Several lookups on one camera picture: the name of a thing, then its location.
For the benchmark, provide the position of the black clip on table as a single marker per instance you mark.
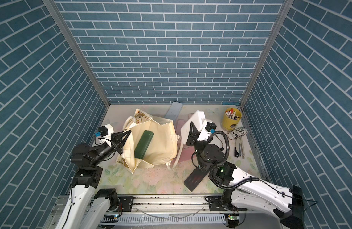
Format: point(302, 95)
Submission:
point(236, 153)

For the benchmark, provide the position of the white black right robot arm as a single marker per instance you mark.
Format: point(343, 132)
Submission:
point(241, 189)

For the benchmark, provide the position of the floral cream canvas bag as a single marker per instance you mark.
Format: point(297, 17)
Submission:
point(151, 141)

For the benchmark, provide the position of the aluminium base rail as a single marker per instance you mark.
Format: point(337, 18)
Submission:
point(165, 209)

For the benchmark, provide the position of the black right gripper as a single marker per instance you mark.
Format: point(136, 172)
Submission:
point(193, 139)

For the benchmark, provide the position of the rounded pink pouch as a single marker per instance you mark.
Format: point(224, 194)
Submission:
point(186, 153)

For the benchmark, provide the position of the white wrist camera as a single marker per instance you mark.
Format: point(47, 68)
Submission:
point(103, 134)
point(207, 128)

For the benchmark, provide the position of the dark green case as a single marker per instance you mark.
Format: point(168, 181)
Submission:
point(143, 144)

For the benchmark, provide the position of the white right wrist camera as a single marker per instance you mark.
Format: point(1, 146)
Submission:
point(207, 128)

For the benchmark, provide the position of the black pencil case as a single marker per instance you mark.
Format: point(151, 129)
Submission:
point(194, 179)

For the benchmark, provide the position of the yellow pen cup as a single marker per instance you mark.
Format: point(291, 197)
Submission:
point(231, 118)

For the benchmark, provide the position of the silver pen on table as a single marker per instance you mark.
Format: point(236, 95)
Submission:
point(241, 148)

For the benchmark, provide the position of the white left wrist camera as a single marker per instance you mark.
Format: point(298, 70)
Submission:
point(103, 134)

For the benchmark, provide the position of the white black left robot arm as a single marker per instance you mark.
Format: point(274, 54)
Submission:
point(81, 183)

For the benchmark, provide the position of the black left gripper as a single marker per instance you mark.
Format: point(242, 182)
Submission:
point(115, 146)

